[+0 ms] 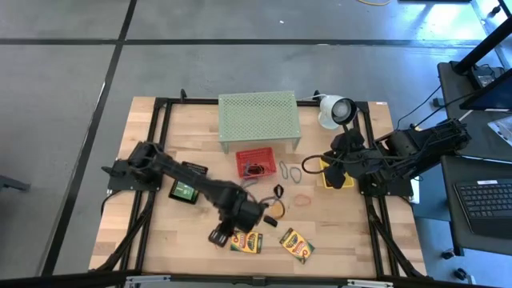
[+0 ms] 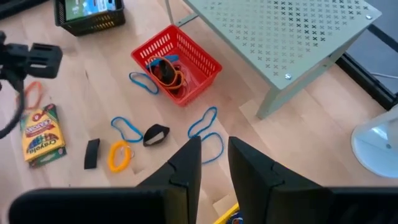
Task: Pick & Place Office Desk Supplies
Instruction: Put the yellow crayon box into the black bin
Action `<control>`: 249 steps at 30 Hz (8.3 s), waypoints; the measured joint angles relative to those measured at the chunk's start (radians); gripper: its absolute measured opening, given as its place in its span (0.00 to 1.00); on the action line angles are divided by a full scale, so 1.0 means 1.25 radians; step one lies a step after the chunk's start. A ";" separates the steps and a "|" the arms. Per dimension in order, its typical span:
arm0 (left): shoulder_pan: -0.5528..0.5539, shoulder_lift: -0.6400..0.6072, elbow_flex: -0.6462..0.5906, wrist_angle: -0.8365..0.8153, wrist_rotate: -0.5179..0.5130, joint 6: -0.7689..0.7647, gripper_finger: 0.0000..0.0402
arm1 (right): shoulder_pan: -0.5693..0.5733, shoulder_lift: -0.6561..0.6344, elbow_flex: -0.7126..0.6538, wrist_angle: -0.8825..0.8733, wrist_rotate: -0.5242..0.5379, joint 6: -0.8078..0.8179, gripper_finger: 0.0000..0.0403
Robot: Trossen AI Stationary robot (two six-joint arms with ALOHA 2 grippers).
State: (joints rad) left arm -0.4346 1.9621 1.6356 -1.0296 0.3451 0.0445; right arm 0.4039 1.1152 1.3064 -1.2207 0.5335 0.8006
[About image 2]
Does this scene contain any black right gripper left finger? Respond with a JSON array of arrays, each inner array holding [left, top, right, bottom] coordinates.
[[8, 136, 202, 224]]

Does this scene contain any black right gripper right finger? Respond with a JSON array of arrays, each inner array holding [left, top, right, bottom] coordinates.
[[228, 136, 398, 224]]

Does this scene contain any black silicone wristband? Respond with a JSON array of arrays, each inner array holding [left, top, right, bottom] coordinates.
[[158, 60, 177, 86], [83, 138, 101, 170], [142, 123, 171, 147]]

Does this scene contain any orange rubber band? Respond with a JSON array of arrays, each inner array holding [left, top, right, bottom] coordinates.
[[147, 55, 187, 91], [22, 81, 44, 110]]

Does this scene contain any crayon box on black tray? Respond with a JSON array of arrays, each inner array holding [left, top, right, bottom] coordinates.
[[53, 0, 126, 37]]

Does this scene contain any yellow plastic basket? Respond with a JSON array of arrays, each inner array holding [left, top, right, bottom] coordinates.
[[212, 202, 241, 224]]

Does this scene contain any red plastic basket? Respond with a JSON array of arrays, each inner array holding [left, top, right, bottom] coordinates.
[[130, 24, 223, 108]]

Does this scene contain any green perforated metal shelf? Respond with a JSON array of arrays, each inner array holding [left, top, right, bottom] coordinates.
[[164, 0, 382, 121]]

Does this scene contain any yellow coil keychain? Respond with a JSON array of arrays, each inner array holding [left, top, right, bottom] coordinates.
[[107, 139, 135, 174]]

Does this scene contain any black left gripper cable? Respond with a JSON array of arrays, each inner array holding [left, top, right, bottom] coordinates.
[[0, 79, 25, 140]]

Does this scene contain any white security camera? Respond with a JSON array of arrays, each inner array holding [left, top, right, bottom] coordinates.
[[351, 105, 398, 179]]

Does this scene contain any white lamp cable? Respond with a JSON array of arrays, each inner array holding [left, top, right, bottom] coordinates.
[[369, 71, 398, 80]]

